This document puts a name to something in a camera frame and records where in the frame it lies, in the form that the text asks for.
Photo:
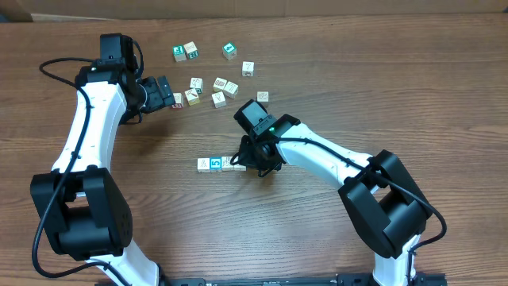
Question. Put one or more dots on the wooden block red side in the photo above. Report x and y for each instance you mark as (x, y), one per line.
(248, 69)

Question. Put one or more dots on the wooden block red edge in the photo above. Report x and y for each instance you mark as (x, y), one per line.
(226, 164)

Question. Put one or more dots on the wooden block red front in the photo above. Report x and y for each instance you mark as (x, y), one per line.
(179, 101)

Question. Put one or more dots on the wooden block bulb drawing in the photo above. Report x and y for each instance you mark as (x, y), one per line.
(219, 99)

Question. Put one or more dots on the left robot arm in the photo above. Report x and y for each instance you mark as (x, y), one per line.
(85, 220)

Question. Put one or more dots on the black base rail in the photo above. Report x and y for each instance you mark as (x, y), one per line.
(278, 281)

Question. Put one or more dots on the wooden block green side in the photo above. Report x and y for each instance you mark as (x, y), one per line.
(191, 50)

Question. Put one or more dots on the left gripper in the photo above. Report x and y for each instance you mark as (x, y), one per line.
(156, 98)

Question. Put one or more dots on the green number four block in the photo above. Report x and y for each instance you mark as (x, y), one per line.
(229, 50)

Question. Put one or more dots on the wooden block yellow side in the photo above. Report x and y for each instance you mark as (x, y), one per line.
(192, 96)

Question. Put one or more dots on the green top wooden block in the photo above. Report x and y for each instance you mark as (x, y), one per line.
(179, 53)

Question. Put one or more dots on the wooden letter A block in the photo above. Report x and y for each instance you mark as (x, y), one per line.
(203, 164)

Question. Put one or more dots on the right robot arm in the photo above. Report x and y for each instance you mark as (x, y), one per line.
(386, 207)

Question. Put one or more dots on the wooden block red drawing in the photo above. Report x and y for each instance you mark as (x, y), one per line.
(239, 167)

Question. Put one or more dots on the cardboard sheet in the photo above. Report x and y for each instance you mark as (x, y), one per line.
(25, 10)

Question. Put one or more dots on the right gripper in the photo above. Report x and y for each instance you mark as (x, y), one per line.
(248, 160)

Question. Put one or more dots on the plain wooden block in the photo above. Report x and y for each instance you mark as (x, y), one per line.
(231, 90)

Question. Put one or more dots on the wooden block brown drawing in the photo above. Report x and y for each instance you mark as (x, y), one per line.
(219, 84)

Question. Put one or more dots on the blue number five block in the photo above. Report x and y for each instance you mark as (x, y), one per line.
(215, 164)

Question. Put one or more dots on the wooden block rightmost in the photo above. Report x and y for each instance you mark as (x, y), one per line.
(262, 96)

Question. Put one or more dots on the wooden block teal side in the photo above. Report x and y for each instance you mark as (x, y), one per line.
(197, 84)

